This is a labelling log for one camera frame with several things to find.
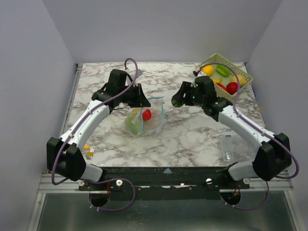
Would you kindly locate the red apple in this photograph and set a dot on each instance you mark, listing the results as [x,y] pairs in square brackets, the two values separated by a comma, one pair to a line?
[146,115]

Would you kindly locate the clear plastic box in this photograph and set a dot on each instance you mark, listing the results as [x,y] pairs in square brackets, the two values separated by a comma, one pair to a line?
[235,149]

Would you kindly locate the clear zip top bag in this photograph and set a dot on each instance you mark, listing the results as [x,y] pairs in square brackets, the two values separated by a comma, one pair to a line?
[157,110]

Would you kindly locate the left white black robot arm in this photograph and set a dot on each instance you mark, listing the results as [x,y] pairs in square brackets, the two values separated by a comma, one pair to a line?
[64,156]

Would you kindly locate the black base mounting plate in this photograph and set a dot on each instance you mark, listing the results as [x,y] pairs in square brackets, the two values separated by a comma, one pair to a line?
[163,183]

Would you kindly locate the green plastic basket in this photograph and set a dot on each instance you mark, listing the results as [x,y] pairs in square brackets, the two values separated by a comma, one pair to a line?
[216,59]

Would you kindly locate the green white cabbage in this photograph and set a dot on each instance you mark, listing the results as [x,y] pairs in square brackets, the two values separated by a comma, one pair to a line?
[133,123]

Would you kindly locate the red chili pepper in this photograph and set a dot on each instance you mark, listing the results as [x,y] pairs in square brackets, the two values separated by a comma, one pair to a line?
[222,87]

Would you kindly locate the yellow lemon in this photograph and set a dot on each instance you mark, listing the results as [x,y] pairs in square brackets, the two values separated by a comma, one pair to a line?
[208,70]

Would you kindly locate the yellow banana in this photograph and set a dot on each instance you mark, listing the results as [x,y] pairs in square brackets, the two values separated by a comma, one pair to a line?
[217,80]

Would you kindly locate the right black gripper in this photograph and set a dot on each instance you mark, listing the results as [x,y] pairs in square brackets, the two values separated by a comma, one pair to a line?
[186,92]

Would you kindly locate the yellow red mango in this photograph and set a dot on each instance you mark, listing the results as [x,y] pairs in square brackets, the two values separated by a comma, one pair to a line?
[136,110]

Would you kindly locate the beige pear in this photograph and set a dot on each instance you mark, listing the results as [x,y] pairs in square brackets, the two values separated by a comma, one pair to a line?
[241,79]

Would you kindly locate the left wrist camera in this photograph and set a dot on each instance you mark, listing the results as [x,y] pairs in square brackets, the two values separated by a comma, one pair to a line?
[131,75]

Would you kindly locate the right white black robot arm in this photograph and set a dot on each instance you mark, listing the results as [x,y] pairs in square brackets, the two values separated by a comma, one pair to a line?
[272,151]

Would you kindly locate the red pomegranate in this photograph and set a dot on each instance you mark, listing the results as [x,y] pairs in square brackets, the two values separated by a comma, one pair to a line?
[232,88]

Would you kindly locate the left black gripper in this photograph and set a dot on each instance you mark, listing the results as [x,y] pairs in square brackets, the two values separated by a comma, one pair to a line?
[141,100]

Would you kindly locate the green lettuce leaf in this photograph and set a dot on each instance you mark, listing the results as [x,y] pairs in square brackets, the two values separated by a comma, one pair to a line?
[222,70]

